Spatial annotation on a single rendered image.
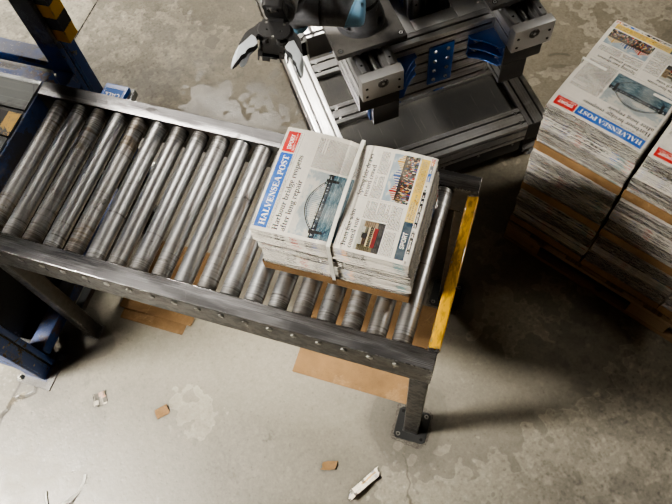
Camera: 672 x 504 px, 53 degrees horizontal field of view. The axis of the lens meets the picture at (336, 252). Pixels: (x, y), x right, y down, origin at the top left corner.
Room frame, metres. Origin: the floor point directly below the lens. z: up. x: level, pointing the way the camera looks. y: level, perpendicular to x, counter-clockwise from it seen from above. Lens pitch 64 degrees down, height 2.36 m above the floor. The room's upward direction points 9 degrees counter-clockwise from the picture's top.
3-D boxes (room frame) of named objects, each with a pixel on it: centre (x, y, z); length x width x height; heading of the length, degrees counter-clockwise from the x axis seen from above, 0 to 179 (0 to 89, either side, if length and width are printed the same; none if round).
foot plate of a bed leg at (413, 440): (0.44, -0.16, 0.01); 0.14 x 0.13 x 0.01; 154
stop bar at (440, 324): (0.65, -0.29, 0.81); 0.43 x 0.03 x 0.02; 154
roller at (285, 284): (0.84, 0.08, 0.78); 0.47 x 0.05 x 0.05; 154
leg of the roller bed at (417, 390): (0.44, -0.16, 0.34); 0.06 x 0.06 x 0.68; 64
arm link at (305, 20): (1.28, 0.00, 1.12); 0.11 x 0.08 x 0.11; 75
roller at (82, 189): (1.12, 0.66, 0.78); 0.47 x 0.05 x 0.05; 154
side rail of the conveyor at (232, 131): (1.17, 0.20, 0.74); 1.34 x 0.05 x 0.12; 64
